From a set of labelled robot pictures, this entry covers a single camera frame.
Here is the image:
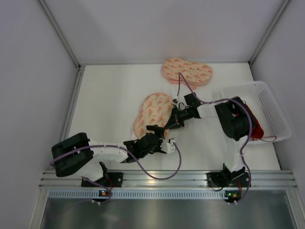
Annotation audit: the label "pink mesh laundry bag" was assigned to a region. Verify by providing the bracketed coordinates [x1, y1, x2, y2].
[133, 93, 173, 139]

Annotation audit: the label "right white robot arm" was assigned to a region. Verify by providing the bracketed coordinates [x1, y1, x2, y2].
[164, 93, 256, 174]

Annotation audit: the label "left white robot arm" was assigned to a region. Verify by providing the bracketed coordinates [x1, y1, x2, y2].
[51, 125, 175, 181]

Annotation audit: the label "stacked pink laundry bags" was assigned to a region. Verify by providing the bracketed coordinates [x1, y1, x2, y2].
[161, 57, 213, 90]

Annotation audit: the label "red bra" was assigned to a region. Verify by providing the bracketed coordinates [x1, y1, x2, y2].
[243, 101, 277, 143]

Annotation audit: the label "white plastic basket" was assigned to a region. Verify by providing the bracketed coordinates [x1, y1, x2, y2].
[220, 81, 292, 145]

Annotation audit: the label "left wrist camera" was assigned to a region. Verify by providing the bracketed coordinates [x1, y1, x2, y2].
[161, 138, 176, 154]

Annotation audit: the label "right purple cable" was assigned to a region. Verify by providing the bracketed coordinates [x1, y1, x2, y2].
[175, 72, 253, 203]

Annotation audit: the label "aluminium mounting rail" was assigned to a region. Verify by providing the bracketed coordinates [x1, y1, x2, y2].
[39, 170, 297, 190]

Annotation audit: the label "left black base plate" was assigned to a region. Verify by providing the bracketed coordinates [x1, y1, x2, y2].
[84, 171, 123, 187]

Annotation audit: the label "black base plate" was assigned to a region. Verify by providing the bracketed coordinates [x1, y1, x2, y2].
[207, 171, 250, 188]
[84, 171, 123, 187]

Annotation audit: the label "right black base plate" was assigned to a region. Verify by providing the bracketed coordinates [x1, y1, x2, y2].
[207, 171, 250, 188]

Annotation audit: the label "perforated cable duct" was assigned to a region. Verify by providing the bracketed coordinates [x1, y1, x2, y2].
[48, 189, 239, 199]

